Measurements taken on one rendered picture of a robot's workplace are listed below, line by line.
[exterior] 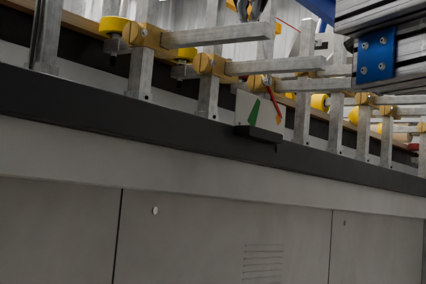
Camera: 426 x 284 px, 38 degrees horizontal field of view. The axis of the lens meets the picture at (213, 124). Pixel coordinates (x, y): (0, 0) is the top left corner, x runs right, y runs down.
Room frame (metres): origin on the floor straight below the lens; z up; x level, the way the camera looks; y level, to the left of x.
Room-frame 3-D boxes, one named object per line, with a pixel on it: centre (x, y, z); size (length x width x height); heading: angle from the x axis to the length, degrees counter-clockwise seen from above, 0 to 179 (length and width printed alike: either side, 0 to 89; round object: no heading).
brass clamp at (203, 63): (1.53, 0.00, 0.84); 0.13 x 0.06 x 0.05; 144
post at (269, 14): (1.71, -0.13, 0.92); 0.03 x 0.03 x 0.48; 54
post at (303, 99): (1.92, -0.28, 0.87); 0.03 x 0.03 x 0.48; 54
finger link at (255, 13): (1.46, -0.07, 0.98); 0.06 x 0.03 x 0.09; 164
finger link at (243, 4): (1.47, -0.04, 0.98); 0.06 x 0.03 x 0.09; 164
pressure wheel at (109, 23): (1.42, 0.24, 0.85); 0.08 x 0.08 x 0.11
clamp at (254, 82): (1.73, -0.14, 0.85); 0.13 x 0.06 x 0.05; 144
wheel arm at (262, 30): (1.30, 0.08, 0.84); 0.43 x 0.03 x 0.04; 54
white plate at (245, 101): (1.67, -0.13, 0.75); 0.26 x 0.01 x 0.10; 144
